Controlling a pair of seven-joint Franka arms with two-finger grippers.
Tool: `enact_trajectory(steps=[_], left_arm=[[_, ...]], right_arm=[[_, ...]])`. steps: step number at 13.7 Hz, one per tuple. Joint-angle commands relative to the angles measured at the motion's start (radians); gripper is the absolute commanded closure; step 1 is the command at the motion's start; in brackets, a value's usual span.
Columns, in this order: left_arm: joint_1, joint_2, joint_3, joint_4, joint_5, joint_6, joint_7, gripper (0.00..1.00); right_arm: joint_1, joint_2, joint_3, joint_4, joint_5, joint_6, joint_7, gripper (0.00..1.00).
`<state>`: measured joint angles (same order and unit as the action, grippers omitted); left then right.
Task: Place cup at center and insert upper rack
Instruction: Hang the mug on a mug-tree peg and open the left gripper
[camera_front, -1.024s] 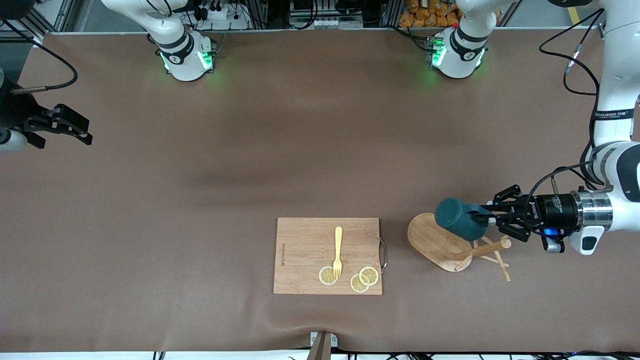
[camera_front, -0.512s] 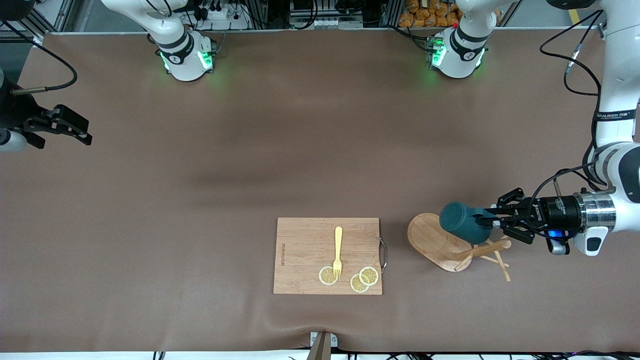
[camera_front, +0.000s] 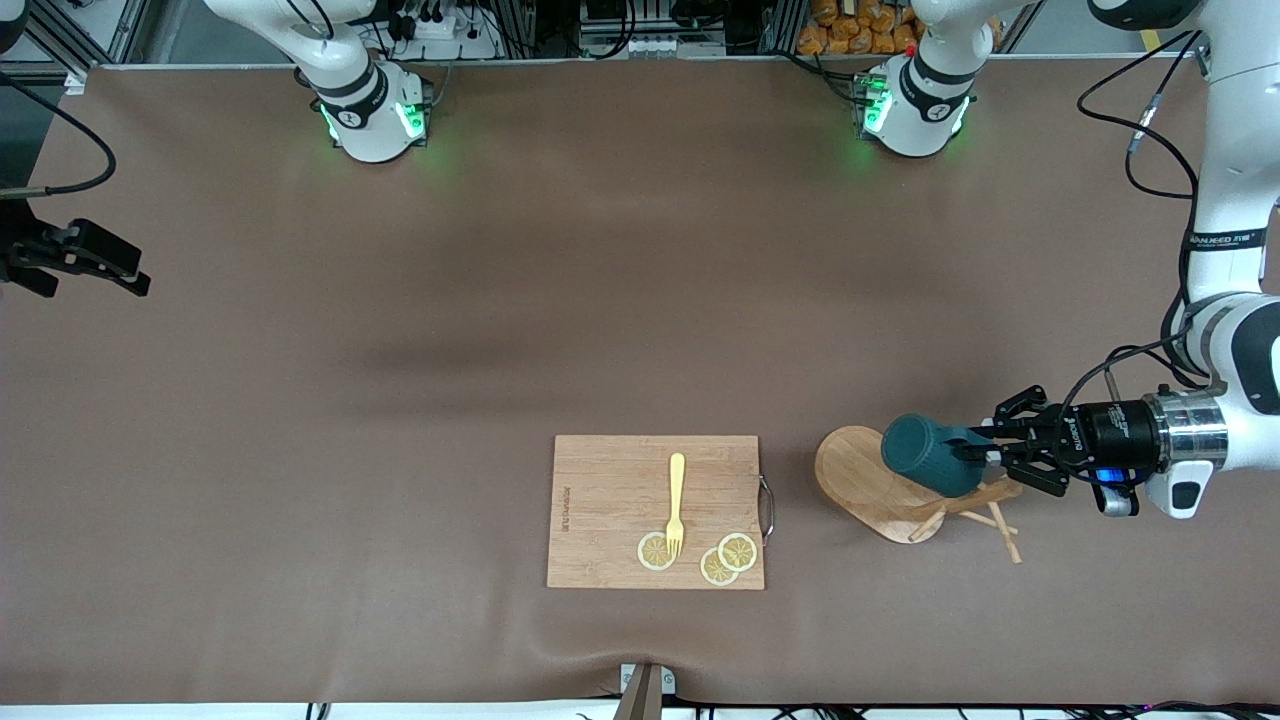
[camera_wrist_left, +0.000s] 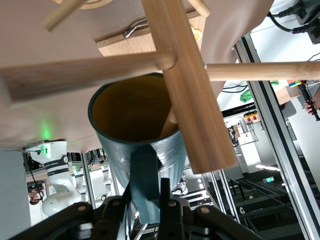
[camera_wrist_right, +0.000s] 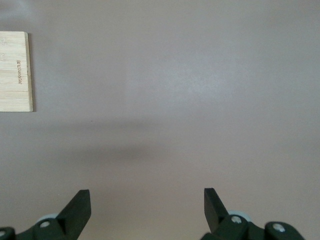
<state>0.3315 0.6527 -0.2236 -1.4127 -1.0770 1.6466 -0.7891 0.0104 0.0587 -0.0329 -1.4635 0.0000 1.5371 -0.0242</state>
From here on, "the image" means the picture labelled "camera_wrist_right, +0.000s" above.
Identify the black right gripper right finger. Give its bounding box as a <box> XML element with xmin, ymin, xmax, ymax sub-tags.
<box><xmin>201</xmin><ymin>187</ymin><xmax>307</xmax><ymax>240</ymax></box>

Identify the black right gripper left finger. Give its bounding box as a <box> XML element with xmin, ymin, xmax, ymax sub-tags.
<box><xmin>0</xmin><ymin>189</ymin><xmax>92</xmax><ymax>240</ymax></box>

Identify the bamboo cutting board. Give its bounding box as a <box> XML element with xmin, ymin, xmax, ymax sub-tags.
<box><xmin>0</xmin><ymin>31</ymin><xmax>34</xmax><ymax>113</ymax></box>

